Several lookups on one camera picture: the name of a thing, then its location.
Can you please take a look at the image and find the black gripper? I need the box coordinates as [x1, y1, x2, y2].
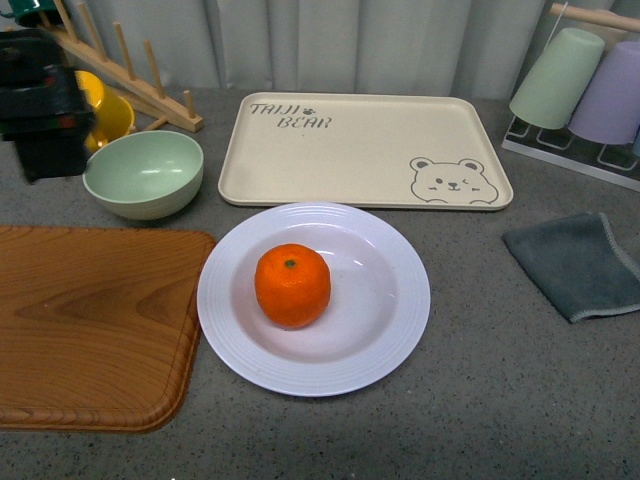
[1, 29, 96, 183]

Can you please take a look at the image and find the orange mandarin fruit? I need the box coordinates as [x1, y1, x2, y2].
[254, 243, 331, 329]

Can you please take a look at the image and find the white round plate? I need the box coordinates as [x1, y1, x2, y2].
[197, 203, 431, 397]

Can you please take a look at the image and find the yellow mug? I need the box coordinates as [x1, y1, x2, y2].
[76, 70, 135, 153]

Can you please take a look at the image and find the wooden dish rack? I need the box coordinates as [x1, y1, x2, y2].
[37, 1, 204, 132]

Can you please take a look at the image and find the dark green mug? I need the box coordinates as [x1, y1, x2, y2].
[1, 0, 61, 28]

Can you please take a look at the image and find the green bowl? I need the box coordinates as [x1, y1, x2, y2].
[83, 131, 204, 220]

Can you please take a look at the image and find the grey curtain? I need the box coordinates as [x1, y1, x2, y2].
[0, 0, 640, 101]

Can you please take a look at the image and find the wooden cutting board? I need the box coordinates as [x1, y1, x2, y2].
[1, 225, 215, 433]

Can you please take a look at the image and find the beige bear tray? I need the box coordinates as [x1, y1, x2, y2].
[218, 92, 514, 211]

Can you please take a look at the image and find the light green cup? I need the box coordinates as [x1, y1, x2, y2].
[509, 28, 605, 130]

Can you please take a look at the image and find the white cup holder rack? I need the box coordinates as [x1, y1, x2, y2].
[500, 0, 640, 192]

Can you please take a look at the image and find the grey cloth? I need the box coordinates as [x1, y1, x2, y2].
[502, 213, 639, 324]

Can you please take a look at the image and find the purple cup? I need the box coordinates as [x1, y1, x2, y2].
[568, 41, 639, 145]

